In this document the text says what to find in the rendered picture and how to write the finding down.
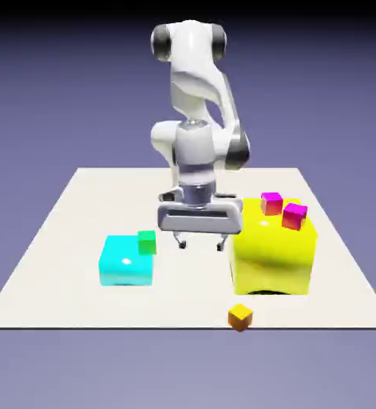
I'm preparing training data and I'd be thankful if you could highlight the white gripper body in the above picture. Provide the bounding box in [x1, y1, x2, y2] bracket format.
[156, 197, 244, 235]

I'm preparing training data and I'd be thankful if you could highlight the small green cube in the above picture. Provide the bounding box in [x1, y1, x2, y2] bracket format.
[137, 230, 157, 256]

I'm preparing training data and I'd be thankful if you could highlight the small magenta cube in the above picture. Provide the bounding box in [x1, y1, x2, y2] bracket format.
[259, 192, 284, 217]
[281, 202, 309, 232]

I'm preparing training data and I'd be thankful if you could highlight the small orange cube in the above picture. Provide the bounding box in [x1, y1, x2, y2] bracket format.
[228, 303, 254, 332]

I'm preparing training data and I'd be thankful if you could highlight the large yellow box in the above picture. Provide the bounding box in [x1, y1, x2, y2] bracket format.
[230, 197, 319, 296]

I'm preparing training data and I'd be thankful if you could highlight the large cyan box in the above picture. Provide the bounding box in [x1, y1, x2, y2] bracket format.
[98, 235, 154, 288]

